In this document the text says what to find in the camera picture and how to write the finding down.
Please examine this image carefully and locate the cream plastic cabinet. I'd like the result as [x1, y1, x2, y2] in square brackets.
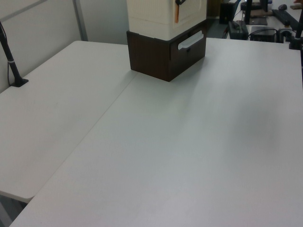
[126, 0, 207, 40]

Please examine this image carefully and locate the black computer tower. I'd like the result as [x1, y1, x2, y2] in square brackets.
[219, 2, 238, 25]

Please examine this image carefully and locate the dark brown drawer unit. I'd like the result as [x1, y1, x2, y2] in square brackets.
[126, 18, 207, 83]

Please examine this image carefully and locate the black carry case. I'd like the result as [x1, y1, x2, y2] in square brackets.
[227, 20, 250, 41]

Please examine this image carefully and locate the black monitor stand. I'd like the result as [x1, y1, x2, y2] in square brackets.
[243, 0, 268, 26]

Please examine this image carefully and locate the black small computer box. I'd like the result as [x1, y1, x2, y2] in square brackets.
[249, 26, 278, 43]

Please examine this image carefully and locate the black keyboard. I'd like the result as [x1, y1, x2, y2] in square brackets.
[272, 9, 300, 27]

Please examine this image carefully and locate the black clamp with pole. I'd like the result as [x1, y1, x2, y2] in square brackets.
[287, 0, 303, 51]

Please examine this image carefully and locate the orange strap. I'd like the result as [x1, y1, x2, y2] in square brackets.
[174, 4, 181, 25]

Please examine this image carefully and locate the white drawer handle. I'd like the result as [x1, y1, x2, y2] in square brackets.
[177, 30, 205, 51]

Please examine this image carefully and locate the black camera stand pole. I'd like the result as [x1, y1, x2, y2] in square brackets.
[0, 20, 30, 88]

